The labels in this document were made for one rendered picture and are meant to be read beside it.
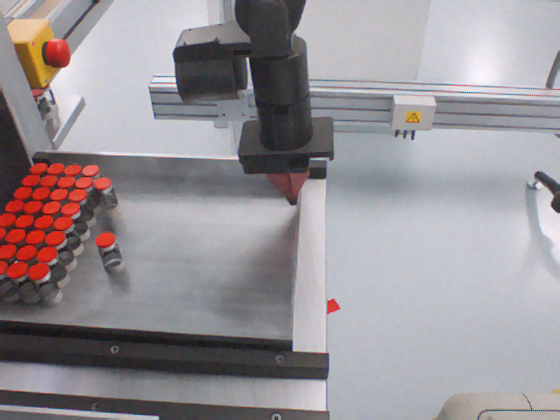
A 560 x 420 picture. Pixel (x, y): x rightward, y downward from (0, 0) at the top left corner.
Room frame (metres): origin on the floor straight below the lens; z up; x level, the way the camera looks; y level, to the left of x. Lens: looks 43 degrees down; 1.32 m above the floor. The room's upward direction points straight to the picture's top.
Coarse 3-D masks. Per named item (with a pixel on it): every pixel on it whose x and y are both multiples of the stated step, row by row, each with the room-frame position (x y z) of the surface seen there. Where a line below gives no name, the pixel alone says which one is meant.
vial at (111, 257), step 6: (114, 246) 0.36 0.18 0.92; (102, 252) 0.35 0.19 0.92; (108, 252) 0.35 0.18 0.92; (114, 252) 0.35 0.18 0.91; (120, 252) 0.36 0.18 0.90; (102, 258) 0.35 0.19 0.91; (108, 258) 0.35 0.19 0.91; (114, 258) 0.35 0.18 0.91; (120, 258) 0.36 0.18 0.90; (108, 264) 0.35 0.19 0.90; (114, 264) 0.35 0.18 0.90; (120, 264) 0.35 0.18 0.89; (108, 270) 0.35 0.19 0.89; (114, 270) 0.35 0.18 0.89; (120, 270) 0.35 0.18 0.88
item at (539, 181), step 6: (534, 174) 1.50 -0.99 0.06; (540, 174) 1.47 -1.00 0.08; (546, 174) 1.47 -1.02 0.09; (528, 180) 1.52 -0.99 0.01; (534, 180) 1.51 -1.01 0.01; (540, 180) 1.44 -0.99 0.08; (546, 180) 1.41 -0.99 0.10; (552, 180) 1.40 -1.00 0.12; (534, 186) 1.48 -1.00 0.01; (540, 186) 1.48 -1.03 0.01; (546, 186) 1.39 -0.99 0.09; (552, 186) 1.36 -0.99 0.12; (558, 186) 1.35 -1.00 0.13; (552, 192) 1.34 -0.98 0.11; (558, 192) 1.30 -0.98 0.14; (552, 198) 1.30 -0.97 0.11; (558, 198) 1.27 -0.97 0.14; (552, 204) 1.28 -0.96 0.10; (558, 204) 1.26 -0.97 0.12; (558, 210) 1.25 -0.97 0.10
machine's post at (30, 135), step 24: (0, 24) 0.58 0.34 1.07; (0, 48) 0.56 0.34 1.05; (0, 72) 0.54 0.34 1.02; (24, 72) 0.59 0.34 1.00; (24, 96) 0.57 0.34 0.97; (0, 120) 0.54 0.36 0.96; (24, 120) 0.55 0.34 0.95; (0, 144) 0.54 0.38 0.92; (24, 144) 0.53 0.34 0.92; (48, 144) 0.58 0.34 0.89
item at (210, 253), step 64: (128, 192) 0.48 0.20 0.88; (192, 192) 0.48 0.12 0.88; (256, 192) 0.48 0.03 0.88; (128, 256) 0.37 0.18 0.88; (192, 256) 0.37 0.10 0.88; (256, 256) 0.38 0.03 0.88; (0, 320) 0.27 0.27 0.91; (64, 320) 0.29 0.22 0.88; (128, 320) 0.29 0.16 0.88; (192, 320) 0.29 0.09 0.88; (256, 320) 0.29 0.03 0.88
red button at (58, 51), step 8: (56, 40) 0.65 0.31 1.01; (64, 40) 0.66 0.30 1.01; (48, 48) 0.63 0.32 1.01; (56, 48) 0.63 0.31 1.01; (64, 48) 0.64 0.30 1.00; (48, 56) 0.63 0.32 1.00; (56, 56) 0.63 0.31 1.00; (64, 56) 0.64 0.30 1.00; (56, 64) 0.63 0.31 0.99; (64, 64) 0.63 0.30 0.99
